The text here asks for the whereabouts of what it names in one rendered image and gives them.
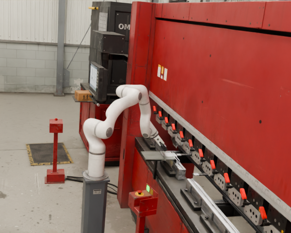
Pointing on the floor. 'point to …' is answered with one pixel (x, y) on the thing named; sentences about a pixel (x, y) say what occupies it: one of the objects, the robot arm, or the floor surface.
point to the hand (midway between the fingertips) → (164, 147)
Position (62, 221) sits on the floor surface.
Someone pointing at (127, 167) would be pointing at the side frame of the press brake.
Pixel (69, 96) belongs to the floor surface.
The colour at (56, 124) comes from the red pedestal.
